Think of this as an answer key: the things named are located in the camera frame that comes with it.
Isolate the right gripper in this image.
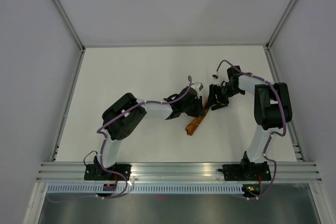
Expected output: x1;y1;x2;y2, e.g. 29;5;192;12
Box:
205;84;243;111

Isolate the brown cloth napkin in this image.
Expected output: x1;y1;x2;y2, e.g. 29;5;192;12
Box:
185;98;209;136

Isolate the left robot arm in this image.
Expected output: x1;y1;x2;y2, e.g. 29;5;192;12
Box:
84;82;205;181

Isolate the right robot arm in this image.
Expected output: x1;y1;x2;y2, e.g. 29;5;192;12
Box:
205;66;292;182

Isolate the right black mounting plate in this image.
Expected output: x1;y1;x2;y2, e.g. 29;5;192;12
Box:
217;163;271;182

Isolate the black mounting plate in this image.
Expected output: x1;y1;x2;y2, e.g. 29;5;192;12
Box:
217;163;271;182
84;163;131;181

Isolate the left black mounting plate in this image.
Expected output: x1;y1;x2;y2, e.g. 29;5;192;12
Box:
84;163;131;181

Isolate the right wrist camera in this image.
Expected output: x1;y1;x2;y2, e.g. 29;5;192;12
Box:
212;73;226;87

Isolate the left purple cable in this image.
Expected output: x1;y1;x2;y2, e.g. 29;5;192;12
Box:
47;76;195;204

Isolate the purple cable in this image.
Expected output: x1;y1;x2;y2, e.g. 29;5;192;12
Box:
47;76;195;204
215;60;287;201

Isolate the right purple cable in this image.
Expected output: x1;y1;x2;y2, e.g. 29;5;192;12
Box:
215;60;287;201

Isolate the right aluminium frame post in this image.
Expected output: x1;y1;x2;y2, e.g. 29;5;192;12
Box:
264;0;299;50

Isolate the aluminium frame post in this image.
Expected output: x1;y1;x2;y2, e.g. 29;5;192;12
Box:
264;0;299;50
51;0;85;52

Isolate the aluminium front rail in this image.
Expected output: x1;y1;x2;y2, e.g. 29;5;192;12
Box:
36;162;322;184

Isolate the slotted cable duct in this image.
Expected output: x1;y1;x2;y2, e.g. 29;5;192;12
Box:
47;183;243;194

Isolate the left aluminium frame post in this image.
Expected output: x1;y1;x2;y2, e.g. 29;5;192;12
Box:
51;0;85;52

